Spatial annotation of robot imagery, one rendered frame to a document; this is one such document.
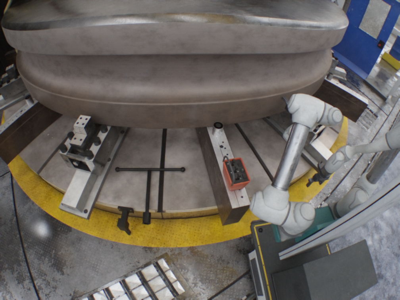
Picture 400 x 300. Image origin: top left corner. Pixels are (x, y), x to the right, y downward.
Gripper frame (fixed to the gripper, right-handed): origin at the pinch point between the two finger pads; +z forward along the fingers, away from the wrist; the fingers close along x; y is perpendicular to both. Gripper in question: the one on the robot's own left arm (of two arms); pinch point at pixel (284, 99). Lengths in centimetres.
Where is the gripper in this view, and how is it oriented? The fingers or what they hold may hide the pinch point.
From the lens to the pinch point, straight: 197.7
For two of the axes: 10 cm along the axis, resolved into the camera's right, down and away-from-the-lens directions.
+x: -8.9, 3.2, -3.3
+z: -4.6, -7.3, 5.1
